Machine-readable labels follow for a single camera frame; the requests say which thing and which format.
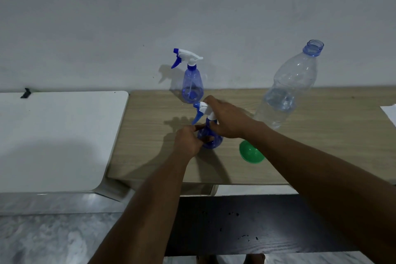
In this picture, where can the person's right foot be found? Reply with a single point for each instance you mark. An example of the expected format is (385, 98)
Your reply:
(255, 259)

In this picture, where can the person's left foot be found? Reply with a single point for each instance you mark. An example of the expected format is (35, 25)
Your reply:
(206, 260)

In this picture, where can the green plastic funnel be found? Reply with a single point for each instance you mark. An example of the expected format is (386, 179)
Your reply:
(249, 154)

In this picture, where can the white paper towel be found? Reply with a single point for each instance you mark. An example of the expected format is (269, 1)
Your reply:
(390, 113)

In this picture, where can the white side table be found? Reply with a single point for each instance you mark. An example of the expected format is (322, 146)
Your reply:
(62, 137)

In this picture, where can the person's right forearm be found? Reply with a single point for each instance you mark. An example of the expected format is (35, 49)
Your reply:
(325, 180)

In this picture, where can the person's left hand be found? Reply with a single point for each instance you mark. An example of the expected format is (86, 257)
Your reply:
(187, 143)

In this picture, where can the wooden table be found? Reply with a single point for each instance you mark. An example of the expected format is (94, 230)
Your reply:
(340, 118)

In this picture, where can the black wooden board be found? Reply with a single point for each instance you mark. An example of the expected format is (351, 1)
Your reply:
(247, 220)

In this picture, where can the person's right hand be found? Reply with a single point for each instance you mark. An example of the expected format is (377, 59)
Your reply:
(235, 121)

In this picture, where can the white blue trigger spray head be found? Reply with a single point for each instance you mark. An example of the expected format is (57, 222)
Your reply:
(203, 108)
(187, 54)

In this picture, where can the clear plastic water bottle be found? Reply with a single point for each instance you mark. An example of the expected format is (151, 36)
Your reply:
(287, 87)

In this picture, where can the person's left forearm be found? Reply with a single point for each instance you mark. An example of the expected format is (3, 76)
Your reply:
(145, 211)

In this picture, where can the person's foot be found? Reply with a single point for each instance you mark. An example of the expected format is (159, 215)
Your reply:
(255, 259)
(206, 260)

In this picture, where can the black wall clip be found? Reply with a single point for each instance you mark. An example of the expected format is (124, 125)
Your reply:
(25, 93)

